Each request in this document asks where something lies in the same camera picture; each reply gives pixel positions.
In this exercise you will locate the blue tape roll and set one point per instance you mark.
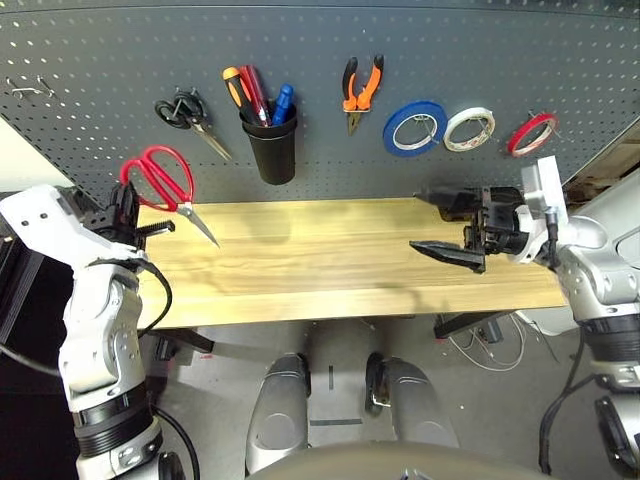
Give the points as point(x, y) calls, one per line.
point(389, 137)

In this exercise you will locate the grey robot torso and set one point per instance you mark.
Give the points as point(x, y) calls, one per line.
point(390, 465)

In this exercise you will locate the metal double prong hook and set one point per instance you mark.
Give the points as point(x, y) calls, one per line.
point(22, 91)

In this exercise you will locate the dark grey pegboard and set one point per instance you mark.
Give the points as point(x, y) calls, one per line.
point(325, 30)

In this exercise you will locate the silver right robot leg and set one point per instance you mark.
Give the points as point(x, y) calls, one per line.
point(415, 400)

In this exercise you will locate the orange black screwdriver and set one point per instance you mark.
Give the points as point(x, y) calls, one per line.
point(235, 87)

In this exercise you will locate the small grey box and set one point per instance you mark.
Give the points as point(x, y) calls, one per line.
point(490, 332)

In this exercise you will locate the black plastic cup holder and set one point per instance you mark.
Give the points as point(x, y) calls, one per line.
point(272, 160)

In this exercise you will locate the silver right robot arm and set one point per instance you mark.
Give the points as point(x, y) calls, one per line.
point(600, 280)

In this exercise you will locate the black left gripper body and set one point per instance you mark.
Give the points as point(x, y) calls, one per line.
point(107, 222)

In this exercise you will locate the orange black pliers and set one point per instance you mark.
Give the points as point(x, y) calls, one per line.
point(367, 95)

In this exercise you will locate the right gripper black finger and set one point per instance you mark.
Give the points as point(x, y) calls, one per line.
point(445, 252)
point(450, 199)

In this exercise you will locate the silver left robot leg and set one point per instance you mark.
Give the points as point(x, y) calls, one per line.
point(277, 415)

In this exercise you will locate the silver robot leg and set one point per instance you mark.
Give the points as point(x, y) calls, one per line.
point(415, 400)
point(277, 415)

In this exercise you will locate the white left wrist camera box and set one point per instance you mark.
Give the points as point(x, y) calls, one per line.
point(40, 220)

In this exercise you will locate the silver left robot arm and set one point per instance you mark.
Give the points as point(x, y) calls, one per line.
point(100, 325)

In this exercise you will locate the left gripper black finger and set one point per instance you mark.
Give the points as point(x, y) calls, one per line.
point(125, 205)
point(157, 228)

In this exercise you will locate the white tape roll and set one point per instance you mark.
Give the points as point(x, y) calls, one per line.
point(470, 111)

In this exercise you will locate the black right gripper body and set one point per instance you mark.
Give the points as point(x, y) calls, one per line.
point(495, 225)

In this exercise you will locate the black table support bar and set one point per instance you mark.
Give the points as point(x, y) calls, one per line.
point(195, 342)
point(455, 327)

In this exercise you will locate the thin red tape roll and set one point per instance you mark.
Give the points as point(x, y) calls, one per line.
point(515, 146)

